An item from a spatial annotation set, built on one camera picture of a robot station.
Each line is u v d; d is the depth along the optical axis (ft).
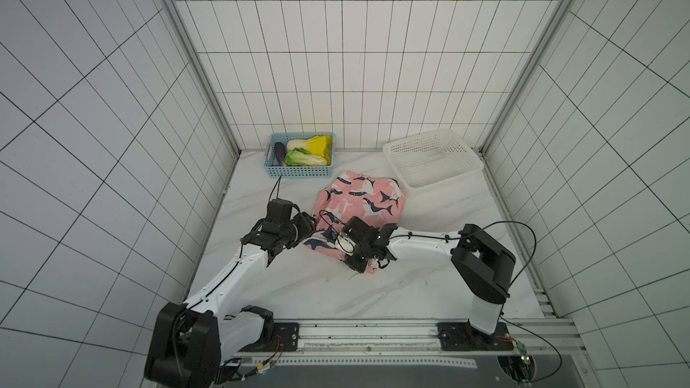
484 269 1.53
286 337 2.37
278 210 2.11
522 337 2.08
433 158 3.87
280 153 3.80
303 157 3.52
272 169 3.87
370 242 2.18
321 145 3.60
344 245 2.49
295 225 2.42
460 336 2.37
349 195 3.39
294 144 3.77
